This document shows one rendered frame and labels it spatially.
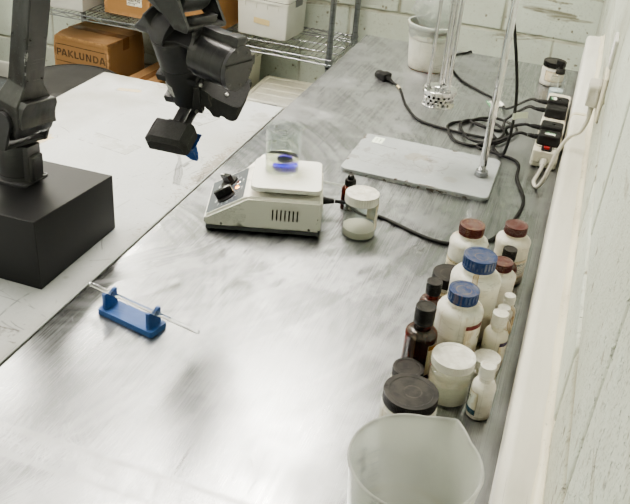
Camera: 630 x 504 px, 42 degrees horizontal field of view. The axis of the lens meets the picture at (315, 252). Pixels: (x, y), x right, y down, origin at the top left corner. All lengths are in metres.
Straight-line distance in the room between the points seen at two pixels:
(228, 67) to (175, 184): 0.59
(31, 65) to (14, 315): 0.36
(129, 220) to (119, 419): 0.50
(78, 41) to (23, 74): 2.74
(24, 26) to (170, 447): 0.62
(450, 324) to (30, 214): 0.62
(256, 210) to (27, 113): 0.39
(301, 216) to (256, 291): 0.19
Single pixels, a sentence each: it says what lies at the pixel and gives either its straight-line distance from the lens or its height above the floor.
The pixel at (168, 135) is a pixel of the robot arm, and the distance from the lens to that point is 1.09.
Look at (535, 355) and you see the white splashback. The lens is 1.03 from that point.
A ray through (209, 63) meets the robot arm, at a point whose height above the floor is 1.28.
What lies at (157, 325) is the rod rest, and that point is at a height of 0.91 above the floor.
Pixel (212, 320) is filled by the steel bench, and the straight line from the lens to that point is 1.19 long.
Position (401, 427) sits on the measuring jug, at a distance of 0.85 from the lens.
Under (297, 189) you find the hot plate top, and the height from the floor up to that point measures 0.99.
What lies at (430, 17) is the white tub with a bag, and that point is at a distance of 2.24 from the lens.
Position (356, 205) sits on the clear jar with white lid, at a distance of 1.37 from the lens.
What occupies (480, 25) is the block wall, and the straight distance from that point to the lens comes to 3.70.
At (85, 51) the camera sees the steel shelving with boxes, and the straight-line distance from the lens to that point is 4.00.
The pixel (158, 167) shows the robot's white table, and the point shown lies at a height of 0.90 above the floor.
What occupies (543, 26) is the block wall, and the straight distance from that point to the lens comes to 3.67.
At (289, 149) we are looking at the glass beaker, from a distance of 1.38.
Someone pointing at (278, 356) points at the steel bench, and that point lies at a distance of 1.13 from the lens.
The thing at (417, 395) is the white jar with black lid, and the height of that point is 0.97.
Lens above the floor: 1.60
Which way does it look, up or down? 31 degrees down
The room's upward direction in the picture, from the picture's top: 5 degrees clockwise
